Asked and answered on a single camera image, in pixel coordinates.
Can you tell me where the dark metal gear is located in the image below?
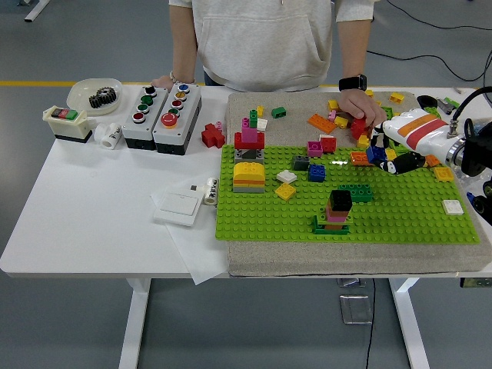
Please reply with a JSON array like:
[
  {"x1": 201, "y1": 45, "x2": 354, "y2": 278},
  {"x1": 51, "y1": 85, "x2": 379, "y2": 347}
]
[{"x1": 88, "y1": 87, "x2": 118, "y2": 109}]

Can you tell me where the blue square brick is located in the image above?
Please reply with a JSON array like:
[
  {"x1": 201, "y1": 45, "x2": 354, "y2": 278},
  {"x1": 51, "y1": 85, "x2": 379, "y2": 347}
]
[
  {"x1": 365, "y1": 145, "x2": 388, "y2": 165},
  {"x1": 307, "y1": 164, "x2": 327, "y2": 183}
]

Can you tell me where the black under-table control box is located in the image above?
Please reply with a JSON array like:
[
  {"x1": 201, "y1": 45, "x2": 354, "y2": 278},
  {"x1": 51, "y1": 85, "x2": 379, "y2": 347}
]
[{"x1": 459, "y1": 277, "x2": 492, "y2": 289}]

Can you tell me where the white pipe tee fitting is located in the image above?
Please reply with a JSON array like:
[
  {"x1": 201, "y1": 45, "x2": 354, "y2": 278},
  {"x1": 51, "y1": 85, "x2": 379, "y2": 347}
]
[{"x1": 93, "y1": 122, "x2": 123, "y2": 150}]

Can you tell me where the red cross brick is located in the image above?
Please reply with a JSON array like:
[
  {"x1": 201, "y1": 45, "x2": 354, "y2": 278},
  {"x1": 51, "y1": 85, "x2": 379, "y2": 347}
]
[{"x1": 201, "y1": 122, "x2": 227, "y2": 149}]

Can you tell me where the person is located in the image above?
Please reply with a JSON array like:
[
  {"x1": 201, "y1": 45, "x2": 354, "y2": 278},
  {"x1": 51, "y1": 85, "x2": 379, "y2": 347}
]
[{"x1": 150, "y1": 0, "x2": 387, "y2": 130}]

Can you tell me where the orange thin brick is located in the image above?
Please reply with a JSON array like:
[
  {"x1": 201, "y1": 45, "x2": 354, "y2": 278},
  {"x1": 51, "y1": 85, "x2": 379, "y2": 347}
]
[{"x1": 232, "y1": 177, "x2": 266, "y2": 188}]

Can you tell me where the red wide brick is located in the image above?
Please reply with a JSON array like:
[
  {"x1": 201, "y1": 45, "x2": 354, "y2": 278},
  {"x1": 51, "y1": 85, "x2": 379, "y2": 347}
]
[{"x1": 234, "y1": 131, "x2": 266, "y2": 151}]

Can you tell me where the dark green frame brick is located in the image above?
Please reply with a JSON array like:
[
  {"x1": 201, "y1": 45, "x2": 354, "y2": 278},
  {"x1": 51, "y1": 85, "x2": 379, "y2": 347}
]
[{"x1": 311, "y1": 214, "x2": 351, "y2": 236}]

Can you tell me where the beige red-green switch box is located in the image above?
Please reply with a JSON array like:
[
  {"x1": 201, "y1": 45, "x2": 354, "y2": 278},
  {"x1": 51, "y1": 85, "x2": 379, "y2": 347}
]
[{"x1": 42, "y1": 106, "x2": 97, "y2": 145}]

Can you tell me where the grey four-button box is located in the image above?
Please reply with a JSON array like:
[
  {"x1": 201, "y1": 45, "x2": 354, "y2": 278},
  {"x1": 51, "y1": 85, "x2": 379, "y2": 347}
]
[{"x1": 121, "y1": 85, "x2": 169, "y2": 151}]

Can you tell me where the black floor cable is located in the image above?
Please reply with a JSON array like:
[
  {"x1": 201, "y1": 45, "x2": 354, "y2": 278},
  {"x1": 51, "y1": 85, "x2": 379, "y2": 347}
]
[
  {"x1": 367, "y1": 49, "x2": 492, "y2": 82},
  {"x1": 384, "y1": 0, "x2": 492, "y2": 32}
]

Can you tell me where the grey green tool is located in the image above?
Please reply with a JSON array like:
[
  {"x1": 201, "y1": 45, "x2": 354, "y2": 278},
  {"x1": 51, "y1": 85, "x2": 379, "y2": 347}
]
[{"x1": 437, "y1": 96, "x2": 461, "y2": 115}]

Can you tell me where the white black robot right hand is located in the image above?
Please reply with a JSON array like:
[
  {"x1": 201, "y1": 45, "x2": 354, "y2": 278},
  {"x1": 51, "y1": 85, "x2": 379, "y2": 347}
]
[{"x1": 367, "y1": 108, "x2": 457, "y2": 176}]

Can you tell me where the yellow dome brick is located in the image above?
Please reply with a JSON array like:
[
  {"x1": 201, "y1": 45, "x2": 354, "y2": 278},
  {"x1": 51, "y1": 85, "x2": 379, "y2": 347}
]
[{"x1": 232, "y1": 161, "x2": 266, "y2": 181}]

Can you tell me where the dark grey brick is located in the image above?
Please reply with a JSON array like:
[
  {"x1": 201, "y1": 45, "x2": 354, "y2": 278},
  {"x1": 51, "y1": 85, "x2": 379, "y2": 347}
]
[{"x1": 290, "y1": 155, "x2": 311, "y2": 173}]

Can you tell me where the white table leg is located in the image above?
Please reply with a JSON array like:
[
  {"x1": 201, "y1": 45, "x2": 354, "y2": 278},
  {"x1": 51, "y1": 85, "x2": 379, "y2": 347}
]
[
  {"x1": 118, "y1": 278, "x2": 151, "y2": 369},
  {"x1": 387, "y1": 277, "x2": 431, "y2": 369}
]

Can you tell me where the white square plate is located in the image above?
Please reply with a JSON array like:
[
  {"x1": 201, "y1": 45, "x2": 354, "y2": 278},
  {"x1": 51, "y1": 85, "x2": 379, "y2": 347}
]
[
  {"x1": 441, "y1": 199, "x2": 465, "y2": 216},
  {"x1": 275, "y1": 169, "x2": 298, "y2": 185}
]

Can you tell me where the white wall switch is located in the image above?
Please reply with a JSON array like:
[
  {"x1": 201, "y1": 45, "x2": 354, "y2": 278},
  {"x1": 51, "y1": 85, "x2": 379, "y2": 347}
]
[{"x1": 153, "y1": 191, "x2": 204, "y2": 228}]

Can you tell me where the grey emergency stop box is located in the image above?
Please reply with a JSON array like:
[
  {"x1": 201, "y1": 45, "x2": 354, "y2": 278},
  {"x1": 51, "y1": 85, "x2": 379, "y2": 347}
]
[{"x1": 152, "y1": 82, "x2": 203, "y2": 157}]

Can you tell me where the metal floor box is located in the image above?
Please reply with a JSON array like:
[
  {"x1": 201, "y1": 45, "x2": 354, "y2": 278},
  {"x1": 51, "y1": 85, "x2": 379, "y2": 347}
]
[{"x1": 338, "y1": 294, "x2": 373, "y2": 326}]

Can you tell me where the translucent white bowl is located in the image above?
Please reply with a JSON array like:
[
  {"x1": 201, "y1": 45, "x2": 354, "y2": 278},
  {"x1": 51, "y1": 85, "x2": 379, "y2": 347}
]
[{"x1": 65, "y1": 78, "x2": 123, "y2": 116}]

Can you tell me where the grey arch brick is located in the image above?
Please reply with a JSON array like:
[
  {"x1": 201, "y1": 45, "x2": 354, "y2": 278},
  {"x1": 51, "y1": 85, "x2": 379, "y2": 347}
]
[{"x1": 234, "y1": 148, "x2": 265, "y2": 165}]

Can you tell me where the person's left hand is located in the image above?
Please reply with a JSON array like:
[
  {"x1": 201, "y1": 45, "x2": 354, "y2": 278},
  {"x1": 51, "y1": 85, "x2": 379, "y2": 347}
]
[{"x1": 337, "y1": 88, "x2": 387, "y2": 130}]

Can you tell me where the black hanging cable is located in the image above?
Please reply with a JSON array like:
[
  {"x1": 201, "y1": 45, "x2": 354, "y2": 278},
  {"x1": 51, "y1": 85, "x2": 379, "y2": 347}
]
[{"x1": 364, "y1": 277, "x2": 376, "y2": 369}]

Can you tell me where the dark green long brick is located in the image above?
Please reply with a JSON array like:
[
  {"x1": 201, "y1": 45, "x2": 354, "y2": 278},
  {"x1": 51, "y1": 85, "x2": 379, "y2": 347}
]
[{"x1": 337, "y1": 183, "x2": 374, "y2": 204}]

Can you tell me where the white paper sheet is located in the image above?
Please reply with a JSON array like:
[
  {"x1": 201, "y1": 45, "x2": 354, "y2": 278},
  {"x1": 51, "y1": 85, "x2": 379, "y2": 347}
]
[{"x1": 149, "y1": 184, "x2": 231, "y2": 286}]

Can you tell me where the green studded baseplate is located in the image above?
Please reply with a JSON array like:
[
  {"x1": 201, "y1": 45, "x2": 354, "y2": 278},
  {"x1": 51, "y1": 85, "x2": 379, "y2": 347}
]
[{"x1": 214, "y1": 144, "x2": 481, "y2": 247}]

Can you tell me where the black ring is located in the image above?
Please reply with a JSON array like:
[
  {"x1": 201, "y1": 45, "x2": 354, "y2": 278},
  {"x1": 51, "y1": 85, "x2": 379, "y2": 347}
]
[{"x1": 416, "y1": 95, "x2": 439, "y2": 111}]

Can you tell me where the white labelled cylinder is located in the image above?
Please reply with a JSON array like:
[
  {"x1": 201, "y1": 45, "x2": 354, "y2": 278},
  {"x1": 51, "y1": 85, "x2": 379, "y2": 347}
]
[{"x1": 203, "y1": 177, "x2": 220, "y2": 206}]

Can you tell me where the person's right hand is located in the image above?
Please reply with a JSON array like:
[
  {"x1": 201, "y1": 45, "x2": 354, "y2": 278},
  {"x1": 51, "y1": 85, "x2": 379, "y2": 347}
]
[{"x1": 150, "y1": 75, "x2": 175, "y2": 92}]

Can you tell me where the black wristwatch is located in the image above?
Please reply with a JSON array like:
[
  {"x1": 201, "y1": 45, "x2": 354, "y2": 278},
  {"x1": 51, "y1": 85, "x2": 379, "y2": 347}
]
[{"x1": 337, "y1": 74, "x2": 368, "y2": 92}]

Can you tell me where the tall pink brick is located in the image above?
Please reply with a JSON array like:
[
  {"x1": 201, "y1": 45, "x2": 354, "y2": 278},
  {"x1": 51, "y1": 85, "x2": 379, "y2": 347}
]
[{"x1": 241, "y1": 118, "x2": 260, "y2": 144}]

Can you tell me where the black square brick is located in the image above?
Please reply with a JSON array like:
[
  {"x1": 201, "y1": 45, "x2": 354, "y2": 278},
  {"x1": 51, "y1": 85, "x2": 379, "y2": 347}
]
[{"x1": 327, "y1": 190, "x2": 353, "y2": 213}]

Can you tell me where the white furniture foot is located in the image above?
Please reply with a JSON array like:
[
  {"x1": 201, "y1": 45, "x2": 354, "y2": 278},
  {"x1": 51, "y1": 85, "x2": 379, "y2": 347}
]
[{"x1": 17, "y1": 0, "x2": 51, "y2": 22}]

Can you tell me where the orange long plate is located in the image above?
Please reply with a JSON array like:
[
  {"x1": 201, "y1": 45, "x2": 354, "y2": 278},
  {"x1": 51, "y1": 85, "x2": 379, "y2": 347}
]
[{"x1": 307, "y1": 114, "x2": 337, "y2": 135}]

